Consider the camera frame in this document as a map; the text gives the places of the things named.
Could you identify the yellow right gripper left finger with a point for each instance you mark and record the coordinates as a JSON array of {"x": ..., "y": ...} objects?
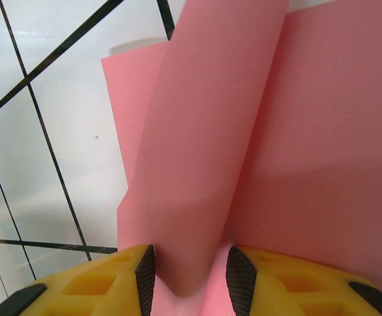
[{"x": 144, "y": 279}]

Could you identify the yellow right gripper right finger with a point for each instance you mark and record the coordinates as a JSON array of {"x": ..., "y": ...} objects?
[{"x": 240, "y": 279}]

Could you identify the pink paper sheet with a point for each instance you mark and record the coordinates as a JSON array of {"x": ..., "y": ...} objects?
[{"x": 210, "y": 131}]

